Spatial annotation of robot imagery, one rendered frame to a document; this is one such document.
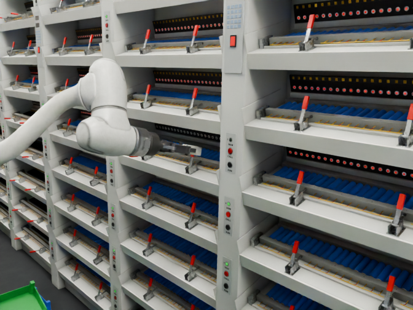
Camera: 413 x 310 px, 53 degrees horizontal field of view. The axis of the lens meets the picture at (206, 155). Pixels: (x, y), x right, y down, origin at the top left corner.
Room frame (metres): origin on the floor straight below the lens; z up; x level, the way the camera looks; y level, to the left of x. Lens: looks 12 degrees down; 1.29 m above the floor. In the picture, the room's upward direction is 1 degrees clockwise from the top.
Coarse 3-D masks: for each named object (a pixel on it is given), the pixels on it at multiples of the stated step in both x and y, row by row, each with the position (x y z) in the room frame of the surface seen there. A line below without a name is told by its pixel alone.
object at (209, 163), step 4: (160, 152) 1.57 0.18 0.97; (160, 156) 1.55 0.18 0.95; (168, 156) 1.54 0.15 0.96; (172, 156) 1.52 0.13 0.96; (176, 156) 1.51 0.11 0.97; (180, 156) 1.49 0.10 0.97; (184, 156) 1.47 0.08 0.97; (188, 156) 1.46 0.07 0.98; (196, 156) 1.45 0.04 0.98; (176, 160) 1.48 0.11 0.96; (184, 160) 1.48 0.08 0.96; (188, 160) 1.46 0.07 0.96; (196, 160) 1.43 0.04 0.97; (200, 160) 1.41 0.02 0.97; (204, 160) 1.40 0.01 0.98; (208, 160) 1.39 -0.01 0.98; (212, 160) 1.39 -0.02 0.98; (200, 164) 1.42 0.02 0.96; (204, 164) 1.40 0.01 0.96; (208, 164) 1.38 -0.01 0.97; (212, 164) 1.37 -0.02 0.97; (216, 164) 1.35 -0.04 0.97; (216, 168) 1.36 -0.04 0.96
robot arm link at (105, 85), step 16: (96, 64) 1.22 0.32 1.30; (112, 64) 1.22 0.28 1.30; (80, 80) 1.21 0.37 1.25; (96, 80) 1.19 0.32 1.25; (112, 80) 1.19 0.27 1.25; (64, 96) 1.22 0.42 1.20; (80, 96) 1.19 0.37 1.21; (96, 96) 1.17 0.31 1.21; (112, 96) 1.17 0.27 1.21; (48, 112) 1.21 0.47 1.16; (32, 128) 1.20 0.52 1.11; (0, 144) 1.20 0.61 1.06; (16, 144) 1.19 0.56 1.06; (0, 160) 1.19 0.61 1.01
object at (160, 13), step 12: (216, 0) 1.55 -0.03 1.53; (300, 0) 1.30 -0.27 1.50; (312, 0) 1.26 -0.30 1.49; (324, 0) 1.24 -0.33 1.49; (156, 12) 1.82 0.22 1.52; (168, 12) 1.76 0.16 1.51; (180, 12) 1.70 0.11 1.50; (192, 12) 1.65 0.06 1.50; (204, 12) 1.60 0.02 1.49; (216, 12) 1.55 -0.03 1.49; (84, 24) 2.28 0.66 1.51; (96, 24) 2.19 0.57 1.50; (372, 24) 1.13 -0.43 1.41; (180, 36) 1.70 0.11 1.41; (288, 72) 1.32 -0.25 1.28; (300, 72) 1.28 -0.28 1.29; (312, 72) 1.25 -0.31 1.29; (324, 72) 1.22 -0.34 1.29; (336, 72) 1.20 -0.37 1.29; (348, 72) 1.17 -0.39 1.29; (360, 72) 1.14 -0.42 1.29; (372, 72) 1.12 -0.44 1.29; (384, 72) 1.10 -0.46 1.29; (396, 72) 1.07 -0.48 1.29; (288, 84) 1.31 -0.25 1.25; (288, 96) 1.31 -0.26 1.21
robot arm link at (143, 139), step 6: (132, 126) 1.21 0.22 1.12; (138, 132) 1.19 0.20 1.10; (144, 132) 1.21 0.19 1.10; (138, 138) 1.18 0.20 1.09; (144, 138) 1.20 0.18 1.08; (150, 138) 1.21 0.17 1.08; (138, 144) 1.18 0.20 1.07; (144, 144) 1.20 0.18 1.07; (150, 144) 1.21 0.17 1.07; (138, 150) 1.19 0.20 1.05; (144, 150) 1.20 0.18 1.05
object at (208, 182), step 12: (156, 132) 1.78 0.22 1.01; (168, 132) 1.71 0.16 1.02; (216, 144) 1.51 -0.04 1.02; (120, 156) 1.67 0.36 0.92; (144, 168) 1.56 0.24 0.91; (156, 168) 1.49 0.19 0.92; (168, 168) 1.45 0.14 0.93; (180, 168) 1.43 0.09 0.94; (204, 168) 1.39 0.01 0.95; (180, 180) 1.40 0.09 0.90; (192, 180) 1.35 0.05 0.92; (204, 180) 1.30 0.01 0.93; (216, 180) 1.28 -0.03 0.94; (216, 192) 1.27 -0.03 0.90
